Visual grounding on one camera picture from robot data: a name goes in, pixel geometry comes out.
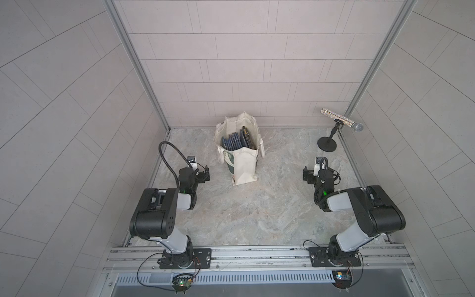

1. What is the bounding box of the stack of dark blue books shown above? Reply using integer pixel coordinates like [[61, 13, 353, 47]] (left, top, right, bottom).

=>
[[221, 126, 257, 151]]

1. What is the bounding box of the floral canvas tote bag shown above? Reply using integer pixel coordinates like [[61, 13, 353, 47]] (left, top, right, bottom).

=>
[[214, 112, 265, 186]]

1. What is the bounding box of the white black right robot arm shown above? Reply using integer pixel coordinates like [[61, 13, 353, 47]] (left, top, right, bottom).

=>
[[303, 168, 406, 266]]

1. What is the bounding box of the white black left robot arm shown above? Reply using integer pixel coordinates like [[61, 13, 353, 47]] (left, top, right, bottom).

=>
[[129, 167, 210, 267]]

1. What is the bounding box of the black microphone stand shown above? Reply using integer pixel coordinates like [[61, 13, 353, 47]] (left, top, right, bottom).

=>
[[317, 119, 344, 152]]

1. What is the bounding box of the glittery microphone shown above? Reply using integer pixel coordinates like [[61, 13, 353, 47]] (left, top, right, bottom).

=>
[[320, 108, 364, 132]]

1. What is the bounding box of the white ventilation grille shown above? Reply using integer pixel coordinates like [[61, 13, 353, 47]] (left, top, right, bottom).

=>
[[116, 271, 335, 287]]

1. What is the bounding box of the left circuit board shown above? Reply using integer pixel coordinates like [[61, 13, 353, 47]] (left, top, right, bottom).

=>
[[171, 273, 194, 294]]

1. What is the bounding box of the circuit board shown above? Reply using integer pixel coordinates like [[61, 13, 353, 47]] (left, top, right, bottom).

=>
[[171, 273, 194, 294], [332, 271, 353, 290]]

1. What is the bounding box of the right circuit board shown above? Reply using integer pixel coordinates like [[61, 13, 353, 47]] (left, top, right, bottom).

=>
[[332, 271, 353, 290]]

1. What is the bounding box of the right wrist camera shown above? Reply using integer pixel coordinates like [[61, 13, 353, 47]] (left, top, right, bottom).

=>
[[313, 157, 325, 176]]

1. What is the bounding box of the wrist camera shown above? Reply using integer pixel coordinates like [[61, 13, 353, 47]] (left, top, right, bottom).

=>
[[313, 157, 325, 176], [187, 155, 198, 170]]

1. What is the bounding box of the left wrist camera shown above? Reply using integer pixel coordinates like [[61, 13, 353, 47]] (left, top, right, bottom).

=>
[[187, 155, 198, 170]]

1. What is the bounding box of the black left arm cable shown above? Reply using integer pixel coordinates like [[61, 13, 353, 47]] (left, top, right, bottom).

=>
[[158, 140, 192, 188]]

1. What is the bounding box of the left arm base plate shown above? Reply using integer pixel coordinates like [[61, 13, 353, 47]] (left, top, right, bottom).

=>
[[157, 248, 212, 269]]

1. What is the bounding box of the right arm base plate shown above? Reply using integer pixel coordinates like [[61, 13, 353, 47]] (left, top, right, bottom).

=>
[[307, 246, 362, 267]]

